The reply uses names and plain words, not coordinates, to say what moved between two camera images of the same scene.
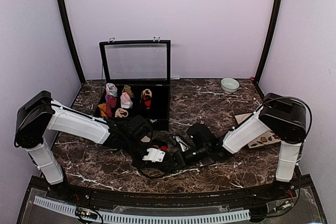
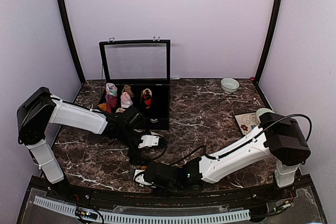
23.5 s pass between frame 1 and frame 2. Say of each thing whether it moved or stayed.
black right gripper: moved
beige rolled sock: stayed
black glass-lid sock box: stayed
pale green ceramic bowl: stayed
